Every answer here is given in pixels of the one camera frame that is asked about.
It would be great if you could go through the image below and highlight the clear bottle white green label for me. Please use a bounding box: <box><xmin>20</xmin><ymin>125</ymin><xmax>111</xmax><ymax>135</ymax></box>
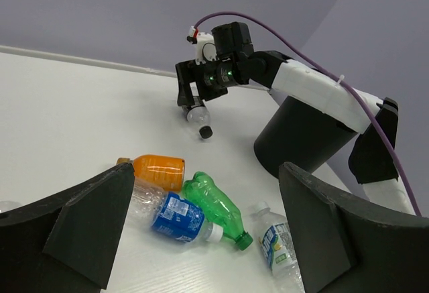
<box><xmin>251</xmin><ymin>201</ymin><xmax>304</xmax><ymax>292</ymax></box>

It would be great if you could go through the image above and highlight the green plastic bottle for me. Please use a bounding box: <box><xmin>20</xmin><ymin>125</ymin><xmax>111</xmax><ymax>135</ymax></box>
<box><xmin>182</xmin><ymin>172</ymin><xmax>253</xmax><ymax>251</ymax></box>

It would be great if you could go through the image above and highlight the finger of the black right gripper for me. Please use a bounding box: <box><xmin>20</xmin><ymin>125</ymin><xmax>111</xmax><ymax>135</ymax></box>
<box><xmin>175</xmin><ymin>61</ymin><xmax>194</xmax><ymax>107</ymax></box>

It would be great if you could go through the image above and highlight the black round bin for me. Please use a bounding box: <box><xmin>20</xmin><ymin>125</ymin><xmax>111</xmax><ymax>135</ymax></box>
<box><xmin>254</xmin><ymin>97</ymin><xmax>357</xmax><ymax>178</ymax></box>

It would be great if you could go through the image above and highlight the orange plastic bottle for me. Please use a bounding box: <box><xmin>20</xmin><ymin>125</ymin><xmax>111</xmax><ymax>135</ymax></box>
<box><xmin>116</xmin><ymin>154</ymin><xmax>185</xmax><ymax>192</ymax></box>

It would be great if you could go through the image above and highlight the clear bottle blue label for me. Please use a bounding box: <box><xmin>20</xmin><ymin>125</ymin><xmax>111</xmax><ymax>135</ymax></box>
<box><xmin>127</xmin><ymin>178</ymin><xmax>224</xmax><ymax>243</ymax></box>

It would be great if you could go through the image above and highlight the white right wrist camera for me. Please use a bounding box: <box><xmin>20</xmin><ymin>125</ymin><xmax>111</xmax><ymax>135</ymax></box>
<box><xmin>186</xmin><ymin>26</ymin><xmax>218</xmax><ymax>65</ymax></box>

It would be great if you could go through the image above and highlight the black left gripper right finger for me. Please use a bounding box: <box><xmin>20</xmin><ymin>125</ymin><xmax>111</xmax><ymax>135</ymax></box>
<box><xmin>279</xmin><ymin>162</ymin><xmax>428</xmax><ymax>292</ymax></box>

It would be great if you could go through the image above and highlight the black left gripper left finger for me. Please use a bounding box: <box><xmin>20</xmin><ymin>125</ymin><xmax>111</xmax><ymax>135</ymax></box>
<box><xmin>1</xmin><ymin>164</ymin><xmax>135</xmax><ymax>292</ymax></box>

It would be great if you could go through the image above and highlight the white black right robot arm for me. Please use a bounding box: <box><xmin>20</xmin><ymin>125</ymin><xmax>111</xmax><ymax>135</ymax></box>
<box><xmin>176</xmin><ymin>22</ymin><xmax>420</xmax><ymax>215</ymax></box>

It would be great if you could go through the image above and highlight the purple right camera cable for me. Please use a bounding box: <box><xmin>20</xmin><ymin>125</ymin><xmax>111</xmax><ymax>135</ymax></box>
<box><xmin>192</xmin><ymin>11</ymin><xmax>422</xmax><ymax>217</ymax></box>

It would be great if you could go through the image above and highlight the clear bottle black cap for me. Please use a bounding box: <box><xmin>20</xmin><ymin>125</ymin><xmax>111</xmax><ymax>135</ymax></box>
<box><xmin>182</xmin><ymin>96</ymin><xmax>213</xmax><ymax>139</ymax></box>

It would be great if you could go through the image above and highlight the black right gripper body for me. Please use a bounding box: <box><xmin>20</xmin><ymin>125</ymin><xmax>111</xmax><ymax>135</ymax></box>
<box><xmin>189</xmin><ymin>59</ymin><xmax>239</xmax><ymax>101</ymax></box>

